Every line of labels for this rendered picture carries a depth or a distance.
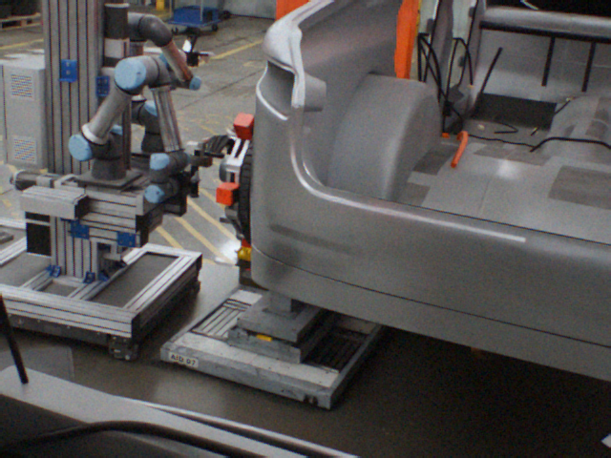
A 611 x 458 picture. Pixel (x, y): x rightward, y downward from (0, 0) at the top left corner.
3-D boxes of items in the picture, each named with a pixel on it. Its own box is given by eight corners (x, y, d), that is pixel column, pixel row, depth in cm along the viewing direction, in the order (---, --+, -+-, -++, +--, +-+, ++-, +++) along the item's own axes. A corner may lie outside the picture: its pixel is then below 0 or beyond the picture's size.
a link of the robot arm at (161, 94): (149, 54, 339) (175, 169, 350) (133, 57, 329) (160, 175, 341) (172, 50, 333) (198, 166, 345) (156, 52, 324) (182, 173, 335)
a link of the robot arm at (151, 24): (166, 11, 380) (206, 80, 420) (148, 9, 385) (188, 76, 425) (155, 30, 376) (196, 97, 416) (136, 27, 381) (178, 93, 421)
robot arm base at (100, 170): (84, 176, 355) (84, 155, 352) (101, 168, 369) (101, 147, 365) (116, 182, 352) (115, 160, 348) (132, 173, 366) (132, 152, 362)
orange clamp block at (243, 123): (253, 141, 343) (248, 127, 336) (236, 138, 345) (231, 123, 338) (259, 130, 347) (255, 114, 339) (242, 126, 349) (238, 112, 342)
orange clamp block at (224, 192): (241, 200, 344) (231, 206, 336) (224, 197, 346) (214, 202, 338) (242, 184, 341) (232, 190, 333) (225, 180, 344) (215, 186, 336)
